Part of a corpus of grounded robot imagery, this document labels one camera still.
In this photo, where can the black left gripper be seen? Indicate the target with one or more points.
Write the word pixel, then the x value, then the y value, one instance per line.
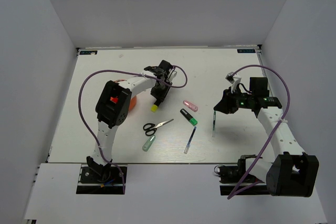
pixel 161 95

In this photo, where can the green clear pen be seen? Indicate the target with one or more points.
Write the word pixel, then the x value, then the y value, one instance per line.
pixel 214 124

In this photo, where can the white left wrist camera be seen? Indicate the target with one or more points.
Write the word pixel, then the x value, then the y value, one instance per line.
pixel 171 76

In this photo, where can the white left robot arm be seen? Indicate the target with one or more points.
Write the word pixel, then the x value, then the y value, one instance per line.
pixel 113 107

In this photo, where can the yellow cap black highlighter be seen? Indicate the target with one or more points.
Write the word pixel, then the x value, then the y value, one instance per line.
pixel 155 105

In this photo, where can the green cap black highlighter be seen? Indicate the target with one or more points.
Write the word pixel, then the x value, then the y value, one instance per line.
pixel 189 117

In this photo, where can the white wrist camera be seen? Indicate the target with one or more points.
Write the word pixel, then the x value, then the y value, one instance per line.
pixel 234 79
pixel 171 76

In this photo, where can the right blue table label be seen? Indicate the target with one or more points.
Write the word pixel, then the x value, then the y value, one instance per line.
pixel 246 51

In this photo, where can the green translucent correction tape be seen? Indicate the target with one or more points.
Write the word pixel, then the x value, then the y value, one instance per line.
pixel 148 143

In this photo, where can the blue table label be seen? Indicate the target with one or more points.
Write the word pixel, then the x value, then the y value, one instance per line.
pixel 246 51
pixel 88 52

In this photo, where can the black handled scissors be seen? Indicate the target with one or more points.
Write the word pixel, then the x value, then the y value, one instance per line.
pixel 151 128

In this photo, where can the orange round organizer container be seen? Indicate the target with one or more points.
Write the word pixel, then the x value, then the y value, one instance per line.
pixel 133 101

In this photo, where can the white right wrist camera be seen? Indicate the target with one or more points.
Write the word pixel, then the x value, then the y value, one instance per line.
pixel 234 79

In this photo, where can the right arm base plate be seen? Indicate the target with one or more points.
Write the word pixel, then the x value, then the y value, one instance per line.
pixel 231 174

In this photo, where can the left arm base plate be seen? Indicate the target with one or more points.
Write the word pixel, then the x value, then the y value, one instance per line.
pixel 89 183

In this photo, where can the blue clear pen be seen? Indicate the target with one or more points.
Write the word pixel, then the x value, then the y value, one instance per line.
pixel 189 141

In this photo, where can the pink translucent correction tape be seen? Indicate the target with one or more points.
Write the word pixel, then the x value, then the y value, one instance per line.
pixel 190 105

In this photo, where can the left blue table label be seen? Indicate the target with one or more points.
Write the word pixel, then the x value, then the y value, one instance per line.
pixel 88 52

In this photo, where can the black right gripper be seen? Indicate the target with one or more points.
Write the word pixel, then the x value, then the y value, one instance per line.
pixel 226 105

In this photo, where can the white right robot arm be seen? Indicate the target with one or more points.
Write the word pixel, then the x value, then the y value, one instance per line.
pixel 293 172

